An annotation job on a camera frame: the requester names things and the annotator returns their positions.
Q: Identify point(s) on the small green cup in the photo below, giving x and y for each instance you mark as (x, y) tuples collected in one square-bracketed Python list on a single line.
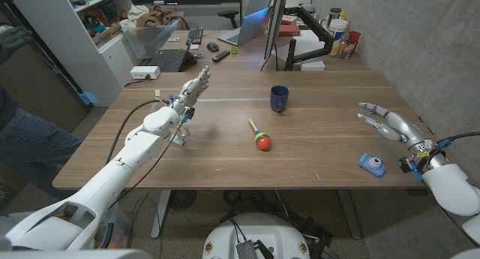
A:
[(234, 50)]

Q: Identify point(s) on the wide black keyboard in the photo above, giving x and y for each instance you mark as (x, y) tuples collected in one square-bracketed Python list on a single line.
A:
[(168, 60)]

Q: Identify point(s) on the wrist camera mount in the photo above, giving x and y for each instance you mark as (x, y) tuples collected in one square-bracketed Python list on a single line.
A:
[(407, 165), (182, 137)]

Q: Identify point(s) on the red book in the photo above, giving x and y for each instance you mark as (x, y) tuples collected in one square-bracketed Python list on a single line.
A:
[(288, 30)]

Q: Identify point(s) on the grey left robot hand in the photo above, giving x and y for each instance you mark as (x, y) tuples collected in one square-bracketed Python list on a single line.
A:
[(191, 90)]

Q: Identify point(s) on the person in blue jeans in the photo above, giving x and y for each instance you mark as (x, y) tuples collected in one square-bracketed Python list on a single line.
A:
[(33, 154)]

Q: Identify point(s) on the white shelf cabinet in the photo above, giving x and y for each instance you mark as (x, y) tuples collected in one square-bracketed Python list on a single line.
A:
[(82, 60)]

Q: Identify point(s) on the silver open laptop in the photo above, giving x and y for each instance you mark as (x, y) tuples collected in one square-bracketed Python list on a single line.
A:
[(251, 26)]

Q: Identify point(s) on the white plastic tub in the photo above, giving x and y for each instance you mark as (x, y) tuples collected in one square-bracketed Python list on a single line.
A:
[(338, 29)]

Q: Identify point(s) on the black office chair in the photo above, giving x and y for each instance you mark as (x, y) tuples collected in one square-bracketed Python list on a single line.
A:
[(228, 13)]

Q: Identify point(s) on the white and black gloved hand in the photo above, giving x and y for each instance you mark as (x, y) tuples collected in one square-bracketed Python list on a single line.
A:
[(13, 39)]

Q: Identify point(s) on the grey table leg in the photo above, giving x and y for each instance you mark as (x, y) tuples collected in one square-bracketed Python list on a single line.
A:
[(348, 214), (160, 214)]

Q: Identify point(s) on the red cup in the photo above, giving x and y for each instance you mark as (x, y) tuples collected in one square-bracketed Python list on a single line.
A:
[(354, 37)]

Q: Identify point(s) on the flat computer monitor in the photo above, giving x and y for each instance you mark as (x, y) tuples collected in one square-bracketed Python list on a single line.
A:
[(275, 22)]

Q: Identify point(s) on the brown cloth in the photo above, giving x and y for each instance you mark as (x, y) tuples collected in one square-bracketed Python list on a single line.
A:
[(161, 15)]

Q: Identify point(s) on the black computer mouse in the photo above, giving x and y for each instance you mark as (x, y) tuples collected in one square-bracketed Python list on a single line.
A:
[(212, 46)]

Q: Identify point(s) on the yellow bottle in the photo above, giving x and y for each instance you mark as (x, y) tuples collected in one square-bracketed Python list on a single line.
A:
[(342, 15)]

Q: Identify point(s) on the pink sticky note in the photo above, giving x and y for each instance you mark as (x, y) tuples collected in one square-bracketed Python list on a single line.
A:
[(194, 46)]

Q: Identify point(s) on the narrow black keyboard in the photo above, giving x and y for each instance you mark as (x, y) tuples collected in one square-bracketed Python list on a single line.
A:
[(194, 35)]

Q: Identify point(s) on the black round fan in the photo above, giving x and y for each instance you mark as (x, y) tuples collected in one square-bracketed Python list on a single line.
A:
[(182, 199)]

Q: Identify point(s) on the blue tape piece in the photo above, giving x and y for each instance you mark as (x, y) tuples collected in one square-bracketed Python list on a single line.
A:
[(90, 98)]

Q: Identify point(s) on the small tan cardboard box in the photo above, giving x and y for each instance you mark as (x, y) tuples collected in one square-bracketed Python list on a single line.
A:
[(289, 19)]

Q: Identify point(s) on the white power strip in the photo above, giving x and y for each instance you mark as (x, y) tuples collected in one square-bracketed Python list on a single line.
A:
[(144, 72)]

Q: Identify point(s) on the black remote control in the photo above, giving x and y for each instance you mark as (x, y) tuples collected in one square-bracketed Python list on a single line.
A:
[(221, 56)]

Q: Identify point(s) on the cardboard box on shelf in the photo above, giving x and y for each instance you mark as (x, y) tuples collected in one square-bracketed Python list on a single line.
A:
[(107, 34)]

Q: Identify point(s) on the white cloth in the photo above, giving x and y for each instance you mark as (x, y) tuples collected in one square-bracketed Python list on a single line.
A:
[(131, 18)]

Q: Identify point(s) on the small white device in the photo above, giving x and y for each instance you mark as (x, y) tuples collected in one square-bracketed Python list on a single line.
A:
[(174, 39)]

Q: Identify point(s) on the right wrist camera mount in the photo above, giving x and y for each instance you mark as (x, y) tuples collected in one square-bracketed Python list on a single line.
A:
[(407, 165)]

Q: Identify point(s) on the white robot torso edge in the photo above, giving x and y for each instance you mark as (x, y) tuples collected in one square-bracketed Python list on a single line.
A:
[(75, 255)]

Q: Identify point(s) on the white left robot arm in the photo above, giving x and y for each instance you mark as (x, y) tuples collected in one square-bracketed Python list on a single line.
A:
[(108, 187)]

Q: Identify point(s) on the flat white box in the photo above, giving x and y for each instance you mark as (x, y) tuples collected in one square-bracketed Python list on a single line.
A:
[(312, 65)]

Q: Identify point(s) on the dark lidded can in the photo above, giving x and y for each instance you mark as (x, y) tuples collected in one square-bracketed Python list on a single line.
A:
[(333, 14)]

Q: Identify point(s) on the blue toy camera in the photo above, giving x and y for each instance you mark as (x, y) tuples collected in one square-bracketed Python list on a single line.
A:
[(369, 165)]

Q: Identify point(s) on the wooden maraca with red head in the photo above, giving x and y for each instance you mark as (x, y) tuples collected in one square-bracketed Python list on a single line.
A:
[(263, 140)]

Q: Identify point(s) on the clear plastic container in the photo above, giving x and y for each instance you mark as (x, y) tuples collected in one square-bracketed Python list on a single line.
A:
[(347, 49)]

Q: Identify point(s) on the clear plastic storage bin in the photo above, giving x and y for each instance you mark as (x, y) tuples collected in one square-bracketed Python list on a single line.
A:
[(150, 39)]

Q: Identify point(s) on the dark blue mug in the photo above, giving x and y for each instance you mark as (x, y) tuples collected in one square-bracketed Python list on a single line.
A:
[(279, 99)]

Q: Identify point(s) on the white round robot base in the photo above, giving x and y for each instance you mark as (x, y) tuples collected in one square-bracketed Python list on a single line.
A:
[(262, 232)]

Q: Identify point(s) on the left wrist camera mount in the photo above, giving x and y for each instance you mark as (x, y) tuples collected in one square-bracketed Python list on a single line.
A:
[(182, 137)]

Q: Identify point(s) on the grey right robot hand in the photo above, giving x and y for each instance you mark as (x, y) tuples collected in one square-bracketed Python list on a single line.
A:
[(407, 129)]

